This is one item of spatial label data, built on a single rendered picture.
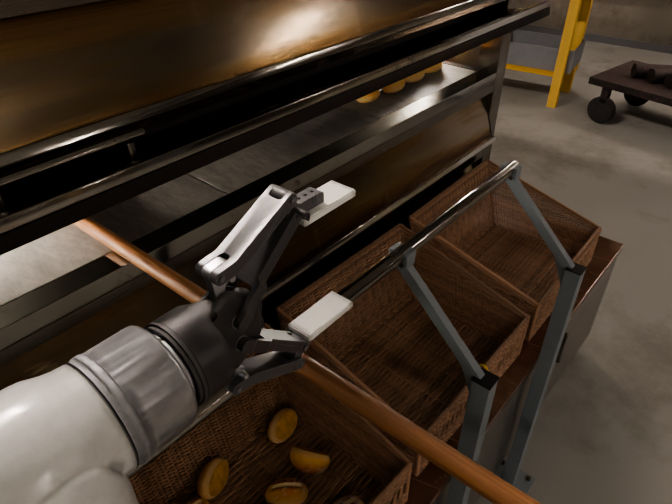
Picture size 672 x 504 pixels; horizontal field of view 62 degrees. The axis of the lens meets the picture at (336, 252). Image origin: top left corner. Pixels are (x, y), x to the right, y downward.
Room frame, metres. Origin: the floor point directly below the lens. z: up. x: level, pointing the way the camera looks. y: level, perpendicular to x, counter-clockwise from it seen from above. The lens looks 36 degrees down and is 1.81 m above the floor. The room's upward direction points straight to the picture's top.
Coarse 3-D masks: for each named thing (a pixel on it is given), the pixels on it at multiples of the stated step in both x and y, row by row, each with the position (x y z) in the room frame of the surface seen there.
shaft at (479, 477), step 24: (120, 240) 0.87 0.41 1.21; (144, 264) 0.80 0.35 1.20; (192, 288) 0.73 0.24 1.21; (312, 360) 0.57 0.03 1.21; (336, 384) 0.52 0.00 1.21; (360, 408) 0.49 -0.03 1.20; (384, 408) 0.48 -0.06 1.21; (408, 432) 0.44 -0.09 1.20; (432, 456) 0.41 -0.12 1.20; (456, 456) 0.41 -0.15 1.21; (480, 480) 0.38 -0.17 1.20; (504, 480) 0.38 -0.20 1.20
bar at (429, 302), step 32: (480, 192) 1.12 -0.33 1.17; (448, 224) 1.01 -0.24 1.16; (544, 224) 1.19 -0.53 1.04; (352, 288) 0.77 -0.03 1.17; (416, 288) 0.86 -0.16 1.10; (576, 288) 1.10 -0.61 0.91; (448, 320) 0.83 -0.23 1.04; (544, 352) 1.11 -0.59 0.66; (480, 384) 0.74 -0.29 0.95; (544, 384) 1.10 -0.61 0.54; (480, 416) 0.73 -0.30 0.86; (480, 448) 0.76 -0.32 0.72; (512, 448) 1.12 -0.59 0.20; (512, 480) 1.10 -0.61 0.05
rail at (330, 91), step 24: (504, 24) 1.63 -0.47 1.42; (432, 48) 1.35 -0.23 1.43; (384, 72) 1.20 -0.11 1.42; (312, 96) 1.03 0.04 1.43; (240, 120) 0.91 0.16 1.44; (264, 120) 0.93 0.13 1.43; (192, 144) 0.81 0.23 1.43; (216, 144) 0.85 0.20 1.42; (120, 168) 0.73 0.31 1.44; (144, 168) 0.74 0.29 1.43; (72, 192) 0.66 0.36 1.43; (96, 192) 0.68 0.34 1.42; (0, 216) 0.60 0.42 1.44; (24, 216) 0.61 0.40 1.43
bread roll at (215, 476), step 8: (208, 464) 0.77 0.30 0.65; (216, 464) 0.76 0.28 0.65; (224, 464) 0.77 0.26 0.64; (208, 472) 0.74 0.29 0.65; (216, 472) 0.75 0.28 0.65; (224, 472) 0.76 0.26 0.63; (200, 480) 0.73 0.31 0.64; (208, 480) 0.72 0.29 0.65; (216, 480) 0.73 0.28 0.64; (224, 480) 0.75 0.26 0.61; (200, 488) 0.71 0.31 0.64; (208, 488) 0.71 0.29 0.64; (216, 488) 0.72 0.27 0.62; (208, 496) 0.70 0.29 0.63
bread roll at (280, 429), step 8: (288, 408) 0.93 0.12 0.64; (280, 416) 0.90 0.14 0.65; (288, 416) 0.91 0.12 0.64; (296, 416) 0.92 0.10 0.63; (272, 424) 0.88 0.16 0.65; (280, 424) 0.88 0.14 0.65; (288, 424) 0.89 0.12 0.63; (296, 424) 0.90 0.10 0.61; (272, 432) 0.86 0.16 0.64; (280, 432) 0.86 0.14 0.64; (288, 432) 0.87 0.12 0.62; (272, 440) 0.85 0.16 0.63; (280, 440) 0.85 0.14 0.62
